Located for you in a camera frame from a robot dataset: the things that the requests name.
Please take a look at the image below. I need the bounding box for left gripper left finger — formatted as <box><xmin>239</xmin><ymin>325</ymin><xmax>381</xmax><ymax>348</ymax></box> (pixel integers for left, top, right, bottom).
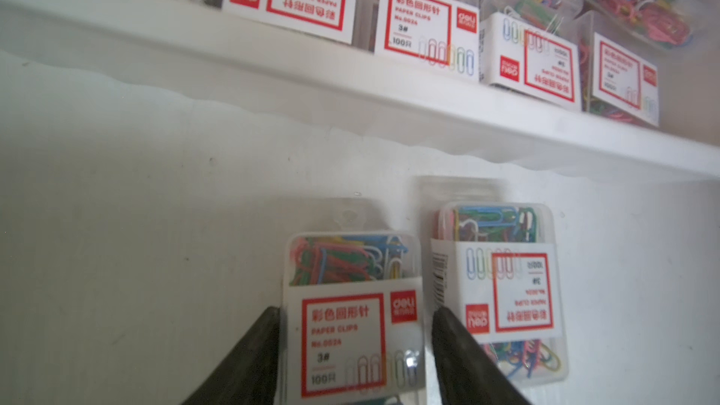
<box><xmin>183</xmin><ymin>307</ymin><xmax>281</xmax><ymax>405</ymax></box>

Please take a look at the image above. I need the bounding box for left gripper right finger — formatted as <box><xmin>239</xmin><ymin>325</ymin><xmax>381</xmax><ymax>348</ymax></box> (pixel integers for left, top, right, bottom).
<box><xmin>431</xmin><ymin>307</ymin><xmax>530</xmax><ymax>405</ymax></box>

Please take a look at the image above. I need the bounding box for paper clip box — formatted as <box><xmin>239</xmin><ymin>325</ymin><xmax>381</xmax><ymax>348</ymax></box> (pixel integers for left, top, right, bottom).
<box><xmin>419</xmin><ymin>176</ymin><xmax>569</xmax><ymax>387</ymax></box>
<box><xmin>279</xmin><ymin>199</ymin><xmax>426</xmax><ymax>404</ymax></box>

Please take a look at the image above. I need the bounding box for white plastic tray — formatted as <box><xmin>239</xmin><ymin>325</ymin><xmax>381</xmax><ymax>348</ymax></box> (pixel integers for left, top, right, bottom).
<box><xmin>1</xmin><ymin>0</ymin><xmax>719</xmax><ymax>182</ymax></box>

